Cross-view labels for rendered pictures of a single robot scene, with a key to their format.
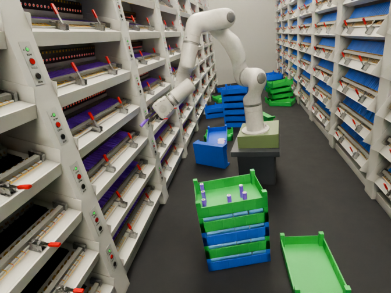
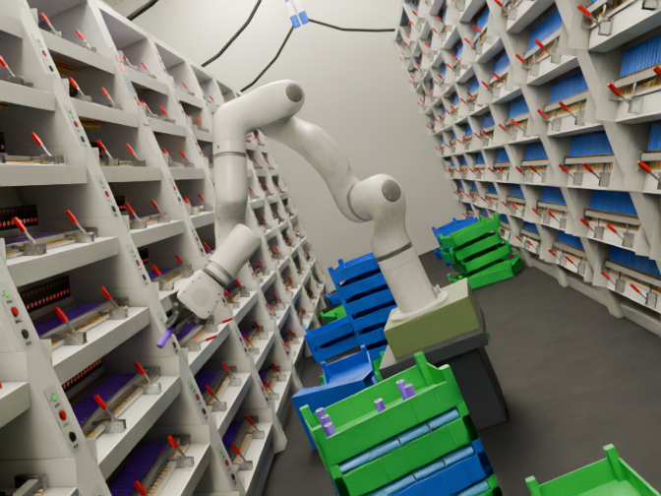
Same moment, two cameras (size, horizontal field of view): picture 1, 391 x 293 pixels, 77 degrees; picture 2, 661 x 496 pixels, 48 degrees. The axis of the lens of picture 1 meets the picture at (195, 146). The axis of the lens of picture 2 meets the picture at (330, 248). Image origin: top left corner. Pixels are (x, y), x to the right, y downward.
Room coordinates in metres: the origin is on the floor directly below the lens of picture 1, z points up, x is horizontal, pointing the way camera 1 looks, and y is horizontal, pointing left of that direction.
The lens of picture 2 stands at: (-0.57, 0.09, 0.82)
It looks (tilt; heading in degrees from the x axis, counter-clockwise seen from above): 4 degrees down; 351
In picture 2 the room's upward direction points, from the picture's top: 23 degrees counter-clockwise
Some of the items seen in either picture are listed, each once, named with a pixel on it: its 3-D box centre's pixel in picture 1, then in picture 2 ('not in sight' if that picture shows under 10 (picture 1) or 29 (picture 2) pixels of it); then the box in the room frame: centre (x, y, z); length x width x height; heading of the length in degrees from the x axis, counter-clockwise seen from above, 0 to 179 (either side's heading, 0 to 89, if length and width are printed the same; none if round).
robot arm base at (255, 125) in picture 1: (253, 117); (407, 280); (1.59, -0.43, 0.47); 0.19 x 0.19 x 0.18
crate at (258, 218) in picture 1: (229, 206); (392, 439); (0.93, -0.11, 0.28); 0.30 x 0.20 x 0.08; 90
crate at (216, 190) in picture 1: (227, 192); (378, 404); (0.93, -0.11, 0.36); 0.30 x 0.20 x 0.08; 90
